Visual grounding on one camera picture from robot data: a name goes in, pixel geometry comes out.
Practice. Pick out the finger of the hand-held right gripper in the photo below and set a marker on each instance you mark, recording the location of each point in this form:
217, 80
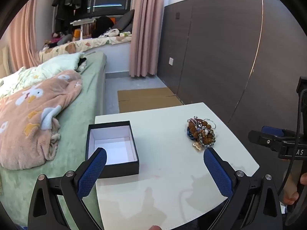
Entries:
271, 130

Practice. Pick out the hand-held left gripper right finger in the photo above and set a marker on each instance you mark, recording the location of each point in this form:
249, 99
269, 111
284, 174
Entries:
218, 172

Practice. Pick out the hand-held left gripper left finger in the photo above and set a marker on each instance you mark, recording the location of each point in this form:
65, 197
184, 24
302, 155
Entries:
92, 172

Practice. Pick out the black jewelry box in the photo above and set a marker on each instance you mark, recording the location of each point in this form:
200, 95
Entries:
124, 169

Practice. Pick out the gold butterfly charm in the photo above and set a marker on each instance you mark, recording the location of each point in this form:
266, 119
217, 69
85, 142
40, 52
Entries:
197, 146

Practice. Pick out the large silver hoop earring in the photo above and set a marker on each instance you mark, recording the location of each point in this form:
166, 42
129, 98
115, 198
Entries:
209, 119

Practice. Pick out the person's right hand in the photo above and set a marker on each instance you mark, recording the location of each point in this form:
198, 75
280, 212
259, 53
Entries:
291, 191

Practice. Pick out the person's left hand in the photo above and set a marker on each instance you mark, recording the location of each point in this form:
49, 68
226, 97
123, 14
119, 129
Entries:
154, 228

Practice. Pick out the bed with green sheet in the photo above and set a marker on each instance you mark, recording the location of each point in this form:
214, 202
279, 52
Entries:
79, 115

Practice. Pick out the pink printed blanket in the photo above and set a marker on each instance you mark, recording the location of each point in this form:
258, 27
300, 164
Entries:
28, 124

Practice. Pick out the flat cardboard sheet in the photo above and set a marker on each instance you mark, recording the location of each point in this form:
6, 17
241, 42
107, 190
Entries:
144, 98

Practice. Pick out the floral window seat cushion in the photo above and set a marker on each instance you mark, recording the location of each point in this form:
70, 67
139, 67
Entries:
96, 43

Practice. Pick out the orange box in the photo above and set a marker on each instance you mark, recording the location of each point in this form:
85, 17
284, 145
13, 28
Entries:
77, 33

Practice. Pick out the black clothes pile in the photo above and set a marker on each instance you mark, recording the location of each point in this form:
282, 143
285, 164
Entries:
102, 26

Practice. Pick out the pink curtain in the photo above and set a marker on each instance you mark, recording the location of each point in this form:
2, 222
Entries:
24, 40
146, 28

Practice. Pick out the white folding stand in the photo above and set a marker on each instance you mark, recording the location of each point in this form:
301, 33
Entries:
81, 22

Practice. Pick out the grey pillow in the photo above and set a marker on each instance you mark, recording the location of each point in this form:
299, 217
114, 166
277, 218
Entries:
124, 21

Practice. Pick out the hanging dark clothes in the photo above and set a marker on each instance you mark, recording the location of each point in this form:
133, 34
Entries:
67, 2

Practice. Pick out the white wall socket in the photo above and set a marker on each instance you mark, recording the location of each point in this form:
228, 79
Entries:
170, 61

